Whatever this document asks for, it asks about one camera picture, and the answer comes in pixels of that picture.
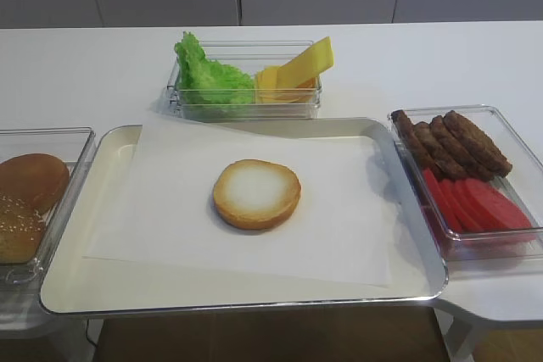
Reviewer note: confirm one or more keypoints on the bun front slice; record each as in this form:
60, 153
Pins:
256, 195

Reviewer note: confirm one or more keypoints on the bun slice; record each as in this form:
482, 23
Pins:
38, 179
256, 195

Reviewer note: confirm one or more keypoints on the flat orange cheese slice stack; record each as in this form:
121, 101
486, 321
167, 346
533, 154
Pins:
271, 90

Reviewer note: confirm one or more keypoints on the clear plastic lettuce cheese container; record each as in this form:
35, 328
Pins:
246, 104

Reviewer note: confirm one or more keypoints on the leaning orange cheese slice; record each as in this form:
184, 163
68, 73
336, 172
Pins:
306, 66

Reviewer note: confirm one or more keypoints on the green lettuce leaf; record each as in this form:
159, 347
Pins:
206, 81

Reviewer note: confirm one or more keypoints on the white parchment paper sheet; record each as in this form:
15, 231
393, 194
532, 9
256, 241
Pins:
208, 197

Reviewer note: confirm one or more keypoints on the brown meat patty rear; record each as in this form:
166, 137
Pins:
405, 129

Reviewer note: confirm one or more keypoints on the brown meat patty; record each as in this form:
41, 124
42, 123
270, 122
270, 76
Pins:
477, 143
456, 150
405, 129
449, 167

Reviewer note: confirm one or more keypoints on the red tomato slice rear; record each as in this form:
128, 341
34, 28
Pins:
443, 205

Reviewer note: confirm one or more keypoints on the red tomato slice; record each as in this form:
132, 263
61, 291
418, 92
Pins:
443, 205
497, 210
472, 221
446, 188

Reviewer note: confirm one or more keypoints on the clear plastic patty tomato container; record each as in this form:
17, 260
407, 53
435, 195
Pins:
523, 186

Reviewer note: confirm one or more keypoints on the brown meat patty front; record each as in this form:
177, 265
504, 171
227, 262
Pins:
477, 143

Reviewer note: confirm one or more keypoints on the red tomato slice front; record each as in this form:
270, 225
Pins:
497, 210

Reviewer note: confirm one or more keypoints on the bottom bun rear slice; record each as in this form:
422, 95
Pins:
38, 179

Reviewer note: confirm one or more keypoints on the clear plastic bun container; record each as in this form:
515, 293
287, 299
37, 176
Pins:
75, 147

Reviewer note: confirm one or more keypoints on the sesame top bun front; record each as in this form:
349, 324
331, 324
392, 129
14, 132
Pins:
22, 229

